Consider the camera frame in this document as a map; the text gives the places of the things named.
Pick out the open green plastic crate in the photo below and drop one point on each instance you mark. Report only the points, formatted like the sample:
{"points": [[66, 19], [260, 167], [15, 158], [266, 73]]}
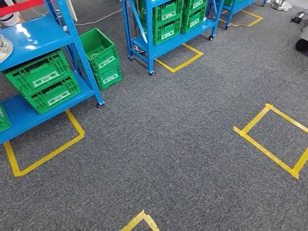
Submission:
{"points": [[96, 47]]}

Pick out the silver round base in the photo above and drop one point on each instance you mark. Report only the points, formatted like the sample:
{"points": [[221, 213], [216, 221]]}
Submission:
{"points": [[281, 5]]}

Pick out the blue metal shelf rack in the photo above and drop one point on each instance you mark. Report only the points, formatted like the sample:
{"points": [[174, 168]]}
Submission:
{"points": [[238, 8], [147, 32], [35, 36]]}

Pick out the yellow tape square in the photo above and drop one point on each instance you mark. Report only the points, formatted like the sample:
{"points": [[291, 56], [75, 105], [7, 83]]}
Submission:
{"points": [[134, 220], [255, 21], [264, 151], [189, 62]]}

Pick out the chrome barrier stanchion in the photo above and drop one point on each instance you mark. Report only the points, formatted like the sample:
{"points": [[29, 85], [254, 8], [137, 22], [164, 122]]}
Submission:
{"points": [[138, 35]]}

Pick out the red barrier belt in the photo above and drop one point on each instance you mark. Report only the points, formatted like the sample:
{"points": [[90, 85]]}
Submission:
{"points": [[19, 6]]}

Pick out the grey wheel hubcap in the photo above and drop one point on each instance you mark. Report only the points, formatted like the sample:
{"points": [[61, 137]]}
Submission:
{"points": [[4, 49]]}

